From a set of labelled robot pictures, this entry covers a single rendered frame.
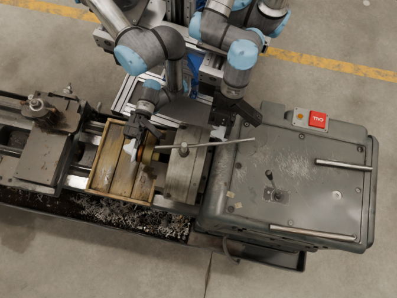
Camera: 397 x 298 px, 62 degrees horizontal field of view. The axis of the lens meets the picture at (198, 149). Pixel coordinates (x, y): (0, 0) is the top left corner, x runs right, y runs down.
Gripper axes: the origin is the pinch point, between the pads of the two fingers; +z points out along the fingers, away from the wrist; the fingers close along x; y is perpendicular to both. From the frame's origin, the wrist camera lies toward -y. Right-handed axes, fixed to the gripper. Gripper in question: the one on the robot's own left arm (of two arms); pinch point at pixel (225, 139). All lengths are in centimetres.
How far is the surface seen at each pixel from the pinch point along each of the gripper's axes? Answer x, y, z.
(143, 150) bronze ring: -4.1, 29.6, 20.6
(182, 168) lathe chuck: 6.1, 12.2, 12.8
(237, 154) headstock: -0.5, -5.6, 6.6
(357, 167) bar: -3.9, -47.5, 2.6
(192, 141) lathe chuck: -3.5, 10.9, 8.1
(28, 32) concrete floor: -146, 168, 79
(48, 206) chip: -3, 81, 84
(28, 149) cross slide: -4, 80, 37
